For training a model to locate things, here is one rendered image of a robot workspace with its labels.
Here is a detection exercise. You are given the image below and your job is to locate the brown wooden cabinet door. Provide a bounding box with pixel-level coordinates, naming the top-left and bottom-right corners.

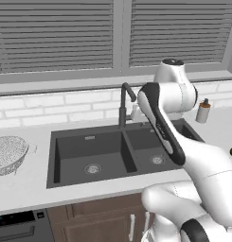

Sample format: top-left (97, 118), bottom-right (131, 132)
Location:
top-left (46, 192), bottom-right (146, 242)

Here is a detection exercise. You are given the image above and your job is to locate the white soap dispenser bottle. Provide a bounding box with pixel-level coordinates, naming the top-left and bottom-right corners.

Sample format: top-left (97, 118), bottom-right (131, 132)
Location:
top-left (195, 97), bottom-right (212, 124)

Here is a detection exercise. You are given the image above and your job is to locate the grey window blind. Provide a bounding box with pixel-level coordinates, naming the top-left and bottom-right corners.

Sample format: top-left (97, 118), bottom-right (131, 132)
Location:
top-left (0, 0), bottom-right (115, 76)
top-left (129, 0), bottom-right (232, 68)

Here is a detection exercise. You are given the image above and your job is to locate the white mesh colander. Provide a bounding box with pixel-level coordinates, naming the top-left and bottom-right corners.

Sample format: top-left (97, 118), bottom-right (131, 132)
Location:
top-left (0, 135), bottom-right (39, 178)

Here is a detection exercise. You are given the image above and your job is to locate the dark dishwasher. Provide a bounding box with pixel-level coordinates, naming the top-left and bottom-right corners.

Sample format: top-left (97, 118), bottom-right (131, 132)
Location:
top-left (0, 208), bottom-right (56, 242)

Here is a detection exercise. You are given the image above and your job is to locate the grey window frame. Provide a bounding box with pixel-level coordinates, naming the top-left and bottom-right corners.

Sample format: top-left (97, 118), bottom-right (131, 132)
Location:
top-left (0, 0), bottom-right (232, 96)

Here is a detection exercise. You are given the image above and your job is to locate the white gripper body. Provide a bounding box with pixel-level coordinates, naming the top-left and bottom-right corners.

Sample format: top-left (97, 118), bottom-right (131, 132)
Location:
top-left (131, 104), bottom-right (150, 125)

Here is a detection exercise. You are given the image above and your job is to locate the dark sink faucet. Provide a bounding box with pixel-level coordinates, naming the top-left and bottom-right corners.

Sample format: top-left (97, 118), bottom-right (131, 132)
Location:
top-left (117, 81), bottom-right (137, 130)

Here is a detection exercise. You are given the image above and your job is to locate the dark double sink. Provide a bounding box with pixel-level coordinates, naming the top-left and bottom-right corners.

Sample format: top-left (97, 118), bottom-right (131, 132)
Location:
top-left (45, 117), bottom-right (205, 190)

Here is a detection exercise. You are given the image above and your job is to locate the white cabinet door handle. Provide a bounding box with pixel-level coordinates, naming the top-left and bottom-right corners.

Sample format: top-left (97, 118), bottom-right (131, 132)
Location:
top-left (128, 214), bottom-right (136, 242)
top-left (143, 211), bottom-right (151, 236)

